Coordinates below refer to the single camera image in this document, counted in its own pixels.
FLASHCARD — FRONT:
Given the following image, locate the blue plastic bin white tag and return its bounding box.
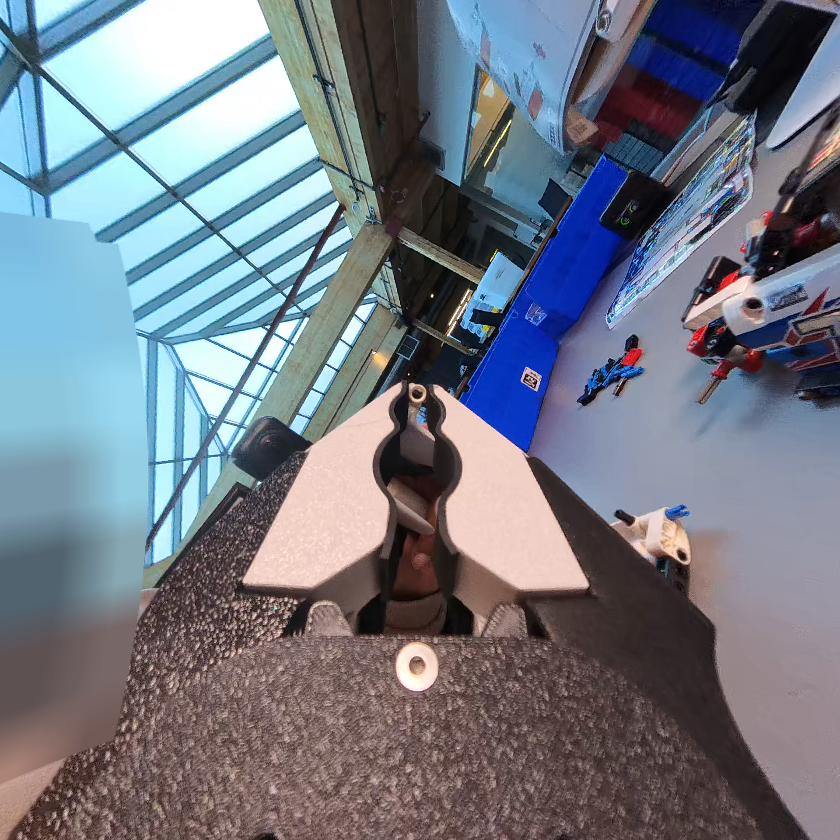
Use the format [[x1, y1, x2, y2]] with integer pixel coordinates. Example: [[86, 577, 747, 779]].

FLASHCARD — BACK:
[[458, 307, 560, 454]]

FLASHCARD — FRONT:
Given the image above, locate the black power adapter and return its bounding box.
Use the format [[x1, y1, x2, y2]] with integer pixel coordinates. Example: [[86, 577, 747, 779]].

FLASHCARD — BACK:
[[707, 0, 837, 118]]

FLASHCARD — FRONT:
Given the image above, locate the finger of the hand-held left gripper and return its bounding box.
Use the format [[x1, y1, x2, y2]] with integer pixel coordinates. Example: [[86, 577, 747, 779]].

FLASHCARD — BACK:
[[389, 479, 439, 534], [397, 420, 435, 468]]

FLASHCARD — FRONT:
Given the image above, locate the black power bank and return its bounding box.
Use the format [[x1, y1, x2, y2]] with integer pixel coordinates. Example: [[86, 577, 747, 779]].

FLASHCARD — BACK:
[[598, 171, 672, 242]]

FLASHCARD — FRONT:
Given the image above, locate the silver monitor stand base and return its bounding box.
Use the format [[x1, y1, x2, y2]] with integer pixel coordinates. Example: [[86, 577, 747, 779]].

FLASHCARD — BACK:
[[764, 26, 840, 152]]

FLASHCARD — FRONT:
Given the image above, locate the pile of small lego pins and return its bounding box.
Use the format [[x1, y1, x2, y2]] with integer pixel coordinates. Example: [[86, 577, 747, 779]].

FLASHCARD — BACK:
[[576, 333, 645, 408]]

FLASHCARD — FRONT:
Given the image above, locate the person's left forearm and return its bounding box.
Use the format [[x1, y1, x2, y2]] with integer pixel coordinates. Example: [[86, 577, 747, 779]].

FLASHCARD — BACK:
[[382, 591, 448, 635]]

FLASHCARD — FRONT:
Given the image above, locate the instruction booklet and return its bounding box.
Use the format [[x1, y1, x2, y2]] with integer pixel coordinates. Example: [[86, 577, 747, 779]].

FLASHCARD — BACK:
[[445, 0, 657, 157]]

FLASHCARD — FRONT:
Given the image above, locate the white red lego assembly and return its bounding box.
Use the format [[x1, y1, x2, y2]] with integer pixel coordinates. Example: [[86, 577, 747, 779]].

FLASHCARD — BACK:
[[610, 504, 692, 595]]

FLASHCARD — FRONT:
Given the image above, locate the person's left hand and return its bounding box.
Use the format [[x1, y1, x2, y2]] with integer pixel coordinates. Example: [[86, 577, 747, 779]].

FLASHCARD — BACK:
[[392, 467, 439, 595]]

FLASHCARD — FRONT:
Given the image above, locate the holographic sticker sheet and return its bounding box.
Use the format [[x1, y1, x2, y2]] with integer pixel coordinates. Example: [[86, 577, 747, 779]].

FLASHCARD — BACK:
[[605, 113, 757, 330]]

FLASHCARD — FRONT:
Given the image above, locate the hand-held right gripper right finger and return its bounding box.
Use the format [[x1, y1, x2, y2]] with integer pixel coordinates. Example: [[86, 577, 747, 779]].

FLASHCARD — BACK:
[[427, 386, 589, 634]]

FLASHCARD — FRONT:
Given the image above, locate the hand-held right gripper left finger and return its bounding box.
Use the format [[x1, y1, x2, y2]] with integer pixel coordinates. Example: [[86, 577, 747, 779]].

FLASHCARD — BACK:
[[241, 382, 411, 634]]

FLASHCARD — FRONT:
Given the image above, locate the blue white lego race car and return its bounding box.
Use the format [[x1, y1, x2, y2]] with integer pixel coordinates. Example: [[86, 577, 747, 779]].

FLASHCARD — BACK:
[[681, 125, 840, 408]]

